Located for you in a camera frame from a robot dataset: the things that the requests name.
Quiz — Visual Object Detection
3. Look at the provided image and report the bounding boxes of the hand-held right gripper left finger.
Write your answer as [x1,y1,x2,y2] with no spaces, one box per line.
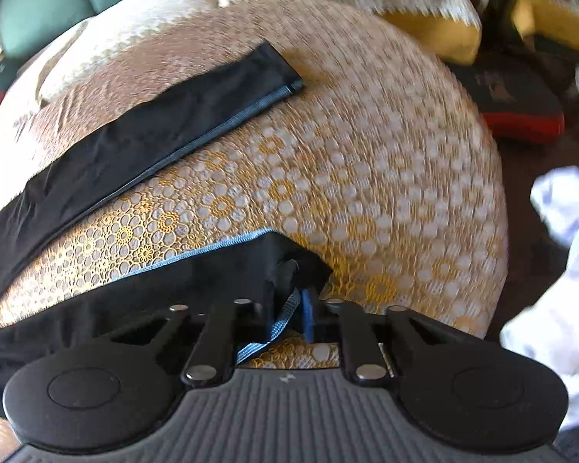
[99,293,278,387]

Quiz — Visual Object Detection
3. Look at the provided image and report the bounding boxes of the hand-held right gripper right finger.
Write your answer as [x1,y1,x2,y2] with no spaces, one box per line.
[300,288,505,390]

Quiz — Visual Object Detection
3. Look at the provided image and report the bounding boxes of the yellow cloth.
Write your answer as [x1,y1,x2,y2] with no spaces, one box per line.
[511,0,579,59]

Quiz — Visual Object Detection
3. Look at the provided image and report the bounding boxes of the green sofa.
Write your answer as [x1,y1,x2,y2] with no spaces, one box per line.
[0,0,223,59]

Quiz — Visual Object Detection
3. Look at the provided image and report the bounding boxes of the pale lilac garment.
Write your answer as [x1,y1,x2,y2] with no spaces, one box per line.
[499,164,579,432]

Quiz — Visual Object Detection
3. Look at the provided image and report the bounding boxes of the black and red flat object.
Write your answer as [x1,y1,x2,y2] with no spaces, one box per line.
[451,53,565,145]

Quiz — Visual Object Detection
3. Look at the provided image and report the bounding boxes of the black pants with blue stripes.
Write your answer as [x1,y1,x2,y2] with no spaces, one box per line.
[0,41,334,411]

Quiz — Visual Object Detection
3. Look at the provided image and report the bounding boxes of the patterned lace tablecloth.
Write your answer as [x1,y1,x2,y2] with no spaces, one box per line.
[0,0,510,372]

